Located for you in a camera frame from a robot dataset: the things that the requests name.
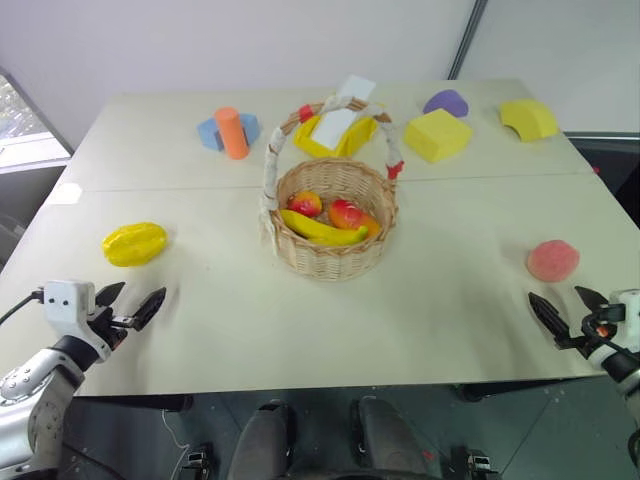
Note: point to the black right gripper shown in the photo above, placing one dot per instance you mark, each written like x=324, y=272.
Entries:
x=597, y=322

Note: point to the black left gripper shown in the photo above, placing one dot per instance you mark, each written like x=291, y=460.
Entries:
x=112, y=325

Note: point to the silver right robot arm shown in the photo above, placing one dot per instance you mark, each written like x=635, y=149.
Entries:
x=627, y=377

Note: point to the pink peach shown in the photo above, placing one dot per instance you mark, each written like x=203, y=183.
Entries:
x=553, y=261

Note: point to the yellow starfruit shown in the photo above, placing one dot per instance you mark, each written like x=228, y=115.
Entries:
x=134, y=244

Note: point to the blue foam block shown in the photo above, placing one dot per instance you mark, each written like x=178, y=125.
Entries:
x=207, y=133

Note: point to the dark rounded shape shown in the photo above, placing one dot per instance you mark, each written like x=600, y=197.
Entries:
x=262, y=440
x=392, y=440

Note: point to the yellow foam arch block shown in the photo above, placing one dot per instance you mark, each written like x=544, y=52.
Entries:
x=530, y=117

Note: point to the orange foam cylinder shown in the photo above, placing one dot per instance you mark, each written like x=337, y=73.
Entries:
x=231, y=132

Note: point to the red yellow apple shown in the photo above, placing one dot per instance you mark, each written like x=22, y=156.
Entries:
x=305, y=204

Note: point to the yellow banana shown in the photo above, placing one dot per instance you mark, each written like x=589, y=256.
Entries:
x=320, y=230

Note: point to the yellow foam cube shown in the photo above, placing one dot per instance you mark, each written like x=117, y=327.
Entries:
x=437, y=135

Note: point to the red orange mango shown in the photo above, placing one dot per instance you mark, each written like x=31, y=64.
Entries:
x=350, y=215

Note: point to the purple foam block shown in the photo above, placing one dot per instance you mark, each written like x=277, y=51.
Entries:
x=446, y=103

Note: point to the white tissue sheet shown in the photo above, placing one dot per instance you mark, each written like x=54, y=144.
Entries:
x=332, y=125

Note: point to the yellow tissue box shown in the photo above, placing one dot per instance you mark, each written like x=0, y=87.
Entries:
x=357, y=135

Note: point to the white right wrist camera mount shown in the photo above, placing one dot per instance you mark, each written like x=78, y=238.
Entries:
x=631, y=301

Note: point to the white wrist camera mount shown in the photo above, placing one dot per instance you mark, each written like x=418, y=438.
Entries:
x=67, y=305
x=631, y=301

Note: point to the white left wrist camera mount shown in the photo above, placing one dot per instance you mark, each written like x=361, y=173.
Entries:
x=67, y=305

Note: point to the grey window frame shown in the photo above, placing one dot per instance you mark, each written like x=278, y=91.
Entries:
x=30, y=125

